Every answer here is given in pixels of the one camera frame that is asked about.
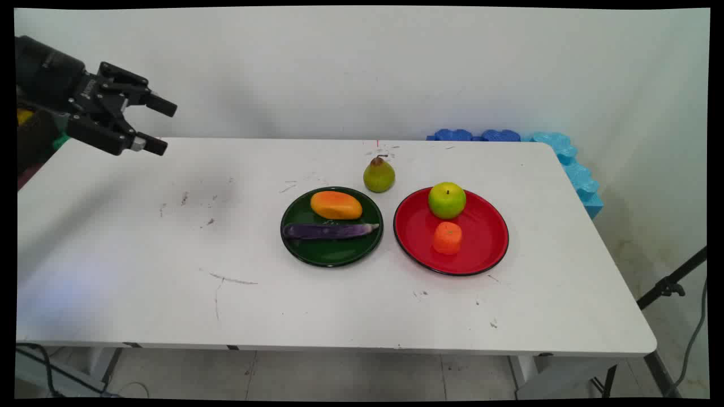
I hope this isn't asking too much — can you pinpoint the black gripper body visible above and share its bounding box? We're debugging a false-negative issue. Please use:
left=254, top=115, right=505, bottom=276
left=16, top=35, right=104, bottom=116

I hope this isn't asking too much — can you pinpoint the green toy apple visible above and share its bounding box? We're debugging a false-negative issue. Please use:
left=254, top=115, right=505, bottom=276
left=427, top=181, right=468, bottom=220

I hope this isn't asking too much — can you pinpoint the black tripod stand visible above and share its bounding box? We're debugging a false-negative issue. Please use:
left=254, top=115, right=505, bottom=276
left=636, top=245, right=708, bottom=397

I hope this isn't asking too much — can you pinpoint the white table leg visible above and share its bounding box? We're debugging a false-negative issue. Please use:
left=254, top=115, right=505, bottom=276
left=85, top=346, right=124, bottom=392
left=508, top=353, right=618, bottom=400

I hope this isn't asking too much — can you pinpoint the purple toy eggplant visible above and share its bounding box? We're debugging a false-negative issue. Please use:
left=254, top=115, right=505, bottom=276
left=282, top=222, right=380, bottom=241

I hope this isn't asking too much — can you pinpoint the dark green plate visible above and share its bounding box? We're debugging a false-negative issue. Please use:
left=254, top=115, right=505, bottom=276
left=280, top=186, right=385, bottom=268

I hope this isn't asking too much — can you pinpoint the black floor cable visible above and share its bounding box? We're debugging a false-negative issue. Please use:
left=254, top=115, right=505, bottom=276
left=16, top=342, right=122, bottom=398

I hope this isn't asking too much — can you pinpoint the light blue foam mat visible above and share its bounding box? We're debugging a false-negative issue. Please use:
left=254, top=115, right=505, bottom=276
left=523, top=131, right=605, bottom=220

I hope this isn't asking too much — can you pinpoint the red plate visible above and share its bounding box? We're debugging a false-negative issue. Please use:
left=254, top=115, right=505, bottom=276
left=393, top=186, right=510, bottom=277

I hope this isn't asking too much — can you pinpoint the green toy pear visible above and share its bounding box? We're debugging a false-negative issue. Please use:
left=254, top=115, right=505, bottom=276
left=363, top=154, right=397, bottom=193

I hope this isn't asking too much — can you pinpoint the orange toy tangerine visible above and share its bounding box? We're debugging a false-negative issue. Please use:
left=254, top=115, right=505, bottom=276
left=433, top=221, right=463, bottom=256

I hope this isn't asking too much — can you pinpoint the grey hanging cable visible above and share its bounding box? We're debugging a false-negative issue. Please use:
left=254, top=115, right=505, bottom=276
left=664, top=276, right=709, bottom=397

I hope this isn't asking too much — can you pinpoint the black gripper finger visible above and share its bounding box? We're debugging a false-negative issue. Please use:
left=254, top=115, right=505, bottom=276
left=66, top=111, right=169, bottom=157
left=97, top=62, right=178, bottom=118

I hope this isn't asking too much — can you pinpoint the orange toy mango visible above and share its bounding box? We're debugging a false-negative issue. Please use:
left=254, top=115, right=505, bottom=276
left=310, top=190, right=363, bottom=220

